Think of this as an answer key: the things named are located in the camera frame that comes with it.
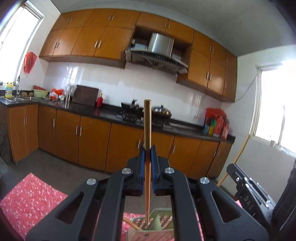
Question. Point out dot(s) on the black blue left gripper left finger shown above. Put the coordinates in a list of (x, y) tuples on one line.
[(94, 211)]

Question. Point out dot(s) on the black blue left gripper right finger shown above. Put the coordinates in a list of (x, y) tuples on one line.
[(201, 210)]

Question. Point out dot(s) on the brown wooden chopstick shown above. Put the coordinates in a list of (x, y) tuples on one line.
[(147, 162)]

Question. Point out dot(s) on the black kitchen countertop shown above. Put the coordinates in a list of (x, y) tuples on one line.
[(115, 114)]

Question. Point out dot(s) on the wooden broom stick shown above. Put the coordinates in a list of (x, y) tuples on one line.
[(236, 158)]

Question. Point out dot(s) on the green perforated utensil holder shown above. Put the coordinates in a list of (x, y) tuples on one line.
[(159, 226)]

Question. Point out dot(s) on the wooden lower cabinets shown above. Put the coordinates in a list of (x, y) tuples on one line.
[(101, 141)]

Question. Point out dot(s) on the wooden cabinets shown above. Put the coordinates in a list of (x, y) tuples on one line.
[(101, 141), (101, 36)]

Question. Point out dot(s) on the condiment bottles group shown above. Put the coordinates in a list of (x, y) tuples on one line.
[(216, 127)]

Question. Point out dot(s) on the red floral tablecloth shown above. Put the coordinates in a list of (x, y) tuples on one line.
[(28, 203)]

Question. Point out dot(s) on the right window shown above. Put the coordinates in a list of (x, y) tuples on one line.
[(275, 107)]

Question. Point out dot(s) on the window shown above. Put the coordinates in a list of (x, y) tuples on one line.
[(15, 38), (275, 107)]

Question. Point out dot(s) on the red bag on counter right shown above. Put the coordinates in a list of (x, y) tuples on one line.
[(215, 113)]

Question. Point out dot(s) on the black gas stove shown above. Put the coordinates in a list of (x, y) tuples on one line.
[(134, 117)]

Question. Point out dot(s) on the pot with lid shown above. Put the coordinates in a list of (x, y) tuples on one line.
[(161, 111)]

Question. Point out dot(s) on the black wok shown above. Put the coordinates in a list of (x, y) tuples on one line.
[(132, 107)]

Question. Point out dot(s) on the red bottle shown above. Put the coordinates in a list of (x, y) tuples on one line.
[(99, 101)]

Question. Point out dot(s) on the dark wooden cutting board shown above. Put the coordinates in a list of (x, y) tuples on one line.
[(85, 95)]

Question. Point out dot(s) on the red white bag on counter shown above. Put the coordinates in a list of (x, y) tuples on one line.
[(57, 94)]

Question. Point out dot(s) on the glass jar on counter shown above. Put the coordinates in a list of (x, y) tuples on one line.
[(69, 91)]

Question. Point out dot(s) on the green basin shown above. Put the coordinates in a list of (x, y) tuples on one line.
[(40, 93)]

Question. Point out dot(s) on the steel sink faucet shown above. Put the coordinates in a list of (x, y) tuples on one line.
[(17, 85)]

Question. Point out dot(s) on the yellow detergent bottle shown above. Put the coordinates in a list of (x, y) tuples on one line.
[(9, 90)]

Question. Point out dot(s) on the steel range hood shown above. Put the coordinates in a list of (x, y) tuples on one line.
[(158, 54)]

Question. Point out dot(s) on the wooden upper cabinets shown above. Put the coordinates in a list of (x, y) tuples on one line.
[(101, 36)]

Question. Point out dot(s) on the left window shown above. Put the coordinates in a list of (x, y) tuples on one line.
[(15, 38)]

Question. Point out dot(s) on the red plastic bag on wall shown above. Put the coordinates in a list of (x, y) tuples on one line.
[(29, 61)]

